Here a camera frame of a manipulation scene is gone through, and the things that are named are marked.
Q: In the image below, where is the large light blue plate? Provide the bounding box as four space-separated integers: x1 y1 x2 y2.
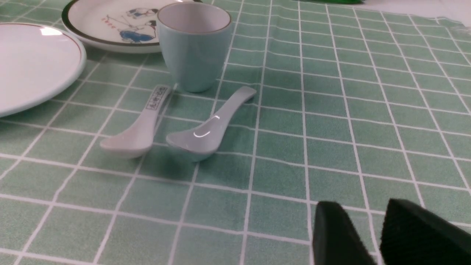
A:
0 22 87 117

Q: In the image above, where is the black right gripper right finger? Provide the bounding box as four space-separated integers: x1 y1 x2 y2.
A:
380 198 471 265

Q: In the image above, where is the light blue ceramic spoon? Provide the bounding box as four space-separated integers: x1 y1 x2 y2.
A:
166 86 257 162

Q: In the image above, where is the light blue ceramic cup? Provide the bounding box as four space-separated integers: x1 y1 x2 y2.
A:
157 1 233 93

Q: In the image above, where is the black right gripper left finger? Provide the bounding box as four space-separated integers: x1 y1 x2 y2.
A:
312 201 376 265

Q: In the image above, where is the black-rimmed plate with cartoon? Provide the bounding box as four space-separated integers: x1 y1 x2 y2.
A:
61 0 175 54

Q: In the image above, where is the white spoon with characters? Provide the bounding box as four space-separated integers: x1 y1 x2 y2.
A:
100 85 173 159

